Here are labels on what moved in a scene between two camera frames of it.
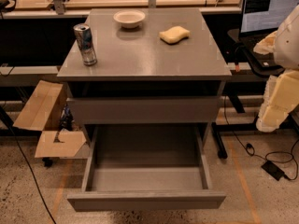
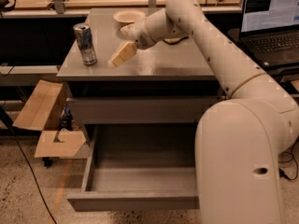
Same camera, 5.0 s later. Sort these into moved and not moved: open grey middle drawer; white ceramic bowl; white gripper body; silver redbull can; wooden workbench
Moved: white gripper body
Not moved: open grey middle drawer; wooden workbench; silver redbull can; white ceramic bowl
